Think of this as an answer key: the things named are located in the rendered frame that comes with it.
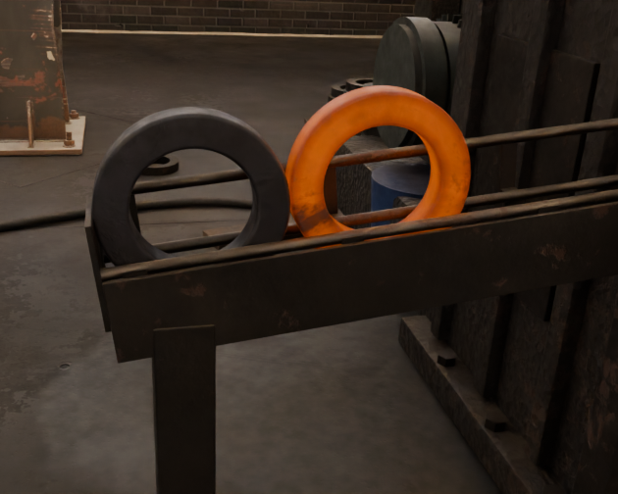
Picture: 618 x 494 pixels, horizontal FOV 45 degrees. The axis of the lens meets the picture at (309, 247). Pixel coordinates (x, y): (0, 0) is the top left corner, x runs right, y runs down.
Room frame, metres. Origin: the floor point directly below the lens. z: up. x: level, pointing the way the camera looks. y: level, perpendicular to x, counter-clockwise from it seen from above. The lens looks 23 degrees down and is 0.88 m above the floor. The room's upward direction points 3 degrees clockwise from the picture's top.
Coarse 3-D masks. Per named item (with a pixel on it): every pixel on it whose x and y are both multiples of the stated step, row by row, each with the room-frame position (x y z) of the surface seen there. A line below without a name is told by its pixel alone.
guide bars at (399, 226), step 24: (600, 192) 0.75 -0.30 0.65; (456, 216) 0.70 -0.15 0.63; (480, 216) 0.71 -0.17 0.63; (504, 216) 0.71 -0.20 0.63; (288, 240) 0.66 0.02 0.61; (312, 240) 0.66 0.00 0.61; (336, 240) 0.67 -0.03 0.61; (360, 240) 0.67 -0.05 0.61; (144, 264) 0.62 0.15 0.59; (168, 264) 0.63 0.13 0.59; (192, 264) 0.63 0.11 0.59
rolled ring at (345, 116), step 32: (352, 96) 0.70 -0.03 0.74; (384, 96) 0.69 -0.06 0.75; (416, 96) 0.70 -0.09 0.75; (320, 128) 0.68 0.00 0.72; (352, 128) 0.69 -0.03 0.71; (416, 128) 0.70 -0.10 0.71; (448, 128) 0.71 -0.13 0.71; (288, 160) 0.70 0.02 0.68; (320, 160) 0.68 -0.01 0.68; (448, 160) 0.71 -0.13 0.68; (320, 192) 0.68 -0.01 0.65; (448, 192) 0.71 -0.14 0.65; (320, 224) 0.68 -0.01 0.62
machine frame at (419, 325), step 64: (512, 0) 1.37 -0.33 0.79; (576, 0) 1.18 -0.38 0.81; (512, 64) 1.32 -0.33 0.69; (576, 64) 1.14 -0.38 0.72; (512, 128) 1.28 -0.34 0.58; (576, 192) 1.05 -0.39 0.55; (448, 320) 1.42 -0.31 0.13; (512, 320) 1.20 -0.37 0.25; (576, 320) 1.01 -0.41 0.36; (448, 384) 1.27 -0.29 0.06; (512, 384) 1.17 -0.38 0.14; (576, 384) 1.00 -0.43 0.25; (512, 448) 1.07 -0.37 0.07; (576, 448) 0.97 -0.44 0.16
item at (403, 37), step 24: (408, 24) 2.09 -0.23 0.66; (432, 24) 2.07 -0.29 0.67; (456, 24) 2.13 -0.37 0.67; (384, 48) 2.20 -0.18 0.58; (408, 48) 2.02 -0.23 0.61; (432, 48) 1.99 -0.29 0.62; (456, 48) 2.02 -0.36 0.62; (384, 72) 2.19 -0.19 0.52; (408, 72) 2.00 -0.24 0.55; (432, 72) 1.95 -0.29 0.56; (432, 96) 1.94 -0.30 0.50; (360, 144) 2.38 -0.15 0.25; (384, 144) 2.39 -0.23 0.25; (408, 144) 2.01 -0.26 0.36; (336, 168) 2.42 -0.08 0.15; (360, 168) 2.18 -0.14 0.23; (336, 192) 2.40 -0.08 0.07; (360, 192) 2.17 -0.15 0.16
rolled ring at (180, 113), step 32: (128, 128) 0.66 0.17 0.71; (160, 128) 0.65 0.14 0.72; (192, 128) 0.65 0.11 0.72; (224, 128) 0.66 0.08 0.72; (128, 160) 0.64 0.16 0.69; (256, 160) 0.67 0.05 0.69; (96, 192) 0.63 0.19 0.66; (128, 192) 0.64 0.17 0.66; (256, 192) 0.67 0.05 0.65; (288, 192) 0.68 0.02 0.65; (96, 224) 0.63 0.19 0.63; (128, 224) 0.64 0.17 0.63; (256, 224) 0.67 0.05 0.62; (128, 256) 0.64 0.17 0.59; (160, 256) 0.66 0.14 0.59
